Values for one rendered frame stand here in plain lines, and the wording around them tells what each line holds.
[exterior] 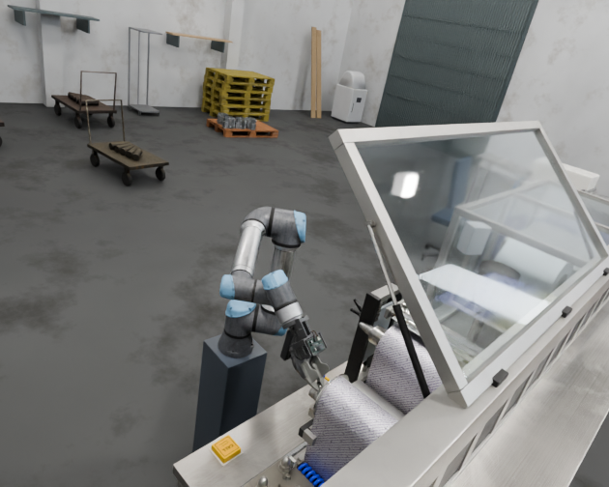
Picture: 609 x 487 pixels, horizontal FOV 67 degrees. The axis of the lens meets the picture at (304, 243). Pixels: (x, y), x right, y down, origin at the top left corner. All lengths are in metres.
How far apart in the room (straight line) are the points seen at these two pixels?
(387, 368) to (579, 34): 9.41
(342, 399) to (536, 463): 0.48
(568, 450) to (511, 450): 0.15
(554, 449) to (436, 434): 0.50
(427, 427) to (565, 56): 9.88
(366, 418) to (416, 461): 0.54
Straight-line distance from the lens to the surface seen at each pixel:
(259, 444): 1.71
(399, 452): 0.77
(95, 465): 2.82
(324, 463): 1.46
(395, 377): 1.46
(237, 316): 1.89
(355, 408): 1.31
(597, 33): 10.36
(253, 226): 1.69
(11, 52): 9.80
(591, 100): 10.23
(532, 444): 1.25
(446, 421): 0.85
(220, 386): 2.06
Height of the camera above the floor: 2.20
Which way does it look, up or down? 26 degrees down
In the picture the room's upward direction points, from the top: 11 degrees clockwise
